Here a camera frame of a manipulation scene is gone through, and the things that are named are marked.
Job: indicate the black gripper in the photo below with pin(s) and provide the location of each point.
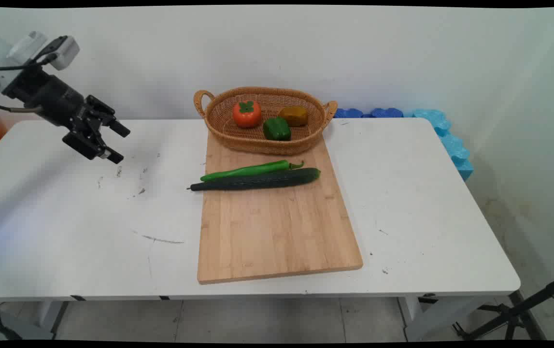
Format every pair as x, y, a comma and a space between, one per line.
54, 99

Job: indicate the dark green cucumber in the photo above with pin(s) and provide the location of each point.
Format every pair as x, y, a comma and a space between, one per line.
267, 180

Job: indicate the orange persimmon with green top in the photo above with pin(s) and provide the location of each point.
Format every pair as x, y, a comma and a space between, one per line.
247, 116

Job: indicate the long green chili pepper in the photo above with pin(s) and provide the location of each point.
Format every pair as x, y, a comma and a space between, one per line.
248, 170

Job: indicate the woven wicker basket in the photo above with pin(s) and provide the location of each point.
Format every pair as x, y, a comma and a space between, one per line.
267, 96

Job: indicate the green bell pepper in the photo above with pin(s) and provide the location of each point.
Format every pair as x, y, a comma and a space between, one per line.
276, 129

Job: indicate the white table leg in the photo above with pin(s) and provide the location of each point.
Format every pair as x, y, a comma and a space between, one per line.
431, 316
50, 314

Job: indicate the yellow bell pepper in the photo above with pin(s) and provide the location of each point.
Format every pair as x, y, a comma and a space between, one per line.
294, 116

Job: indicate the bamboo cutting board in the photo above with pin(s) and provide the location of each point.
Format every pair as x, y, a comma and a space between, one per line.
276, 232

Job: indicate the dark blue foam block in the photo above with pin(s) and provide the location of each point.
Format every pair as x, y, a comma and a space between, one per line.
387, 112
348, 113

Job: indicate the light blue foam block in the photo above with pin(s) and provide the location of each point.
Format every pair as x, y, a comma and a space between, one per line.
454, 147
433, 120
464, 169

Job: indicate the black tripod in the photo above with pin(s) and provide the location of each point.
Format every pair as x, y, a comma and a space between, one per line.
513, 314

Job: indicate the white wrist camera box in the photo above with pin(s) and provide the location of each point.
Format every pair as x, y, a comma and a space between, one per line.
66, 50

